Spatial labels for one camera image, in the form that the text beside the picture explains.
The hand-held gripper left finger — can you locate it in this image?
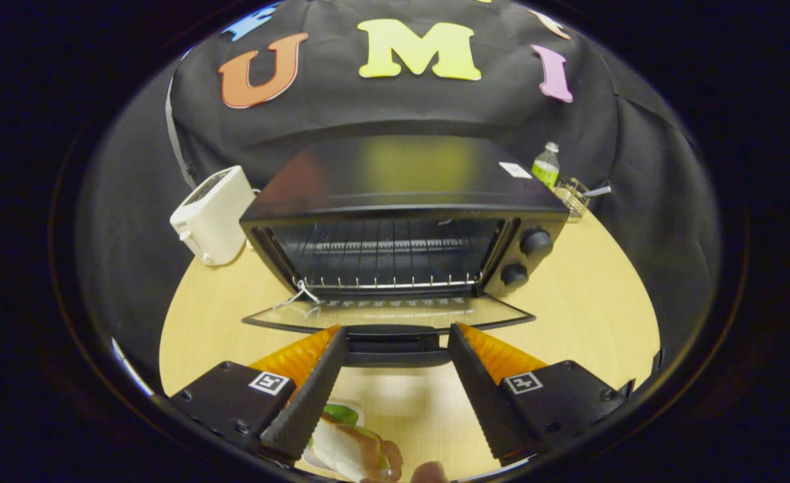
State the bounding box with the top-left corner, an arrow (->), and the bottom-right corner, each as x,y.
167,325 -> 349,465

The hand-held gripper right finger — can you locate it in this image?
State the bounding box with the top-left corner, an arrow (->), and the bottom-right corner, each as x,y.
447,322 -> 637,468

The toasted sandwich with lettuce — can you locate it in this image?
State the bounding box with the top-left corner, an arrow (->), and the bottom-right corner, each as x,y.
309,402 -> 404,483

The black toaster oven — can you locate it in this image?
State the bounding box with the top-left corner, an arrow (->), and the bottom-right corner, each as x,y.
239,136 -> 570,368

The green label drink bottle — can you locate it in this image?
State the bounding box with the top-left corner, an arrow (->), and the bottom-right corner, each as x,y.
531,142 -> 561,191

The white rectangular plastic tray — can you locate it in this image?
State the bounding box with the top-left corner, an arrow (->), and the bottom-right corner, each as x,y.
300,399 -> 369,472

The small wire basket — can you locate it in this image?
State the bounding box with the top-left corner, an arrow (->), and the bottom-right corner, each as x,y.
555,178 -> 612,221

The white pop-up toaster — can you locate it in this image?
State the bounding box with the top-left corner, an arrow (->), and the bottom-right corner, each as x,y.
170,166 -> 259,267

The black backdrop cloth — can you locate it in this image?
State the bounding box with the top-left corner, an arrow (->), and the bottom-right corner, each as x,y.
76,0 -> 722,396

